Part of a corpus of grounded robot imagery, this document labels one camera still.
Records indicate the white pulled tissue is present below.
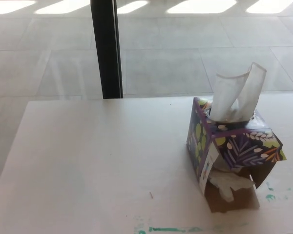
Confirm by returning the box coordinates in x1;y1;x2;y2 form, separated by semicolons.
209;61;268;122

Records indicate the purple floral tissue box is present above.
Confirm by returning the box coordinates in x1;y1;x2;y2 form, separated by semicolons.
186;97;288;213

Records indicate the crumpled white tissue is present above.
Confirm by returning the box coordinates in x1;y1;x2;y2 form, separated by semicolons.
208;170;256;203

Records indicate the black window frame post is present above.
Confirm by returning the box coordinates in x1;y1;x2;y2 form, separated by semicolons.
90;0;124;99

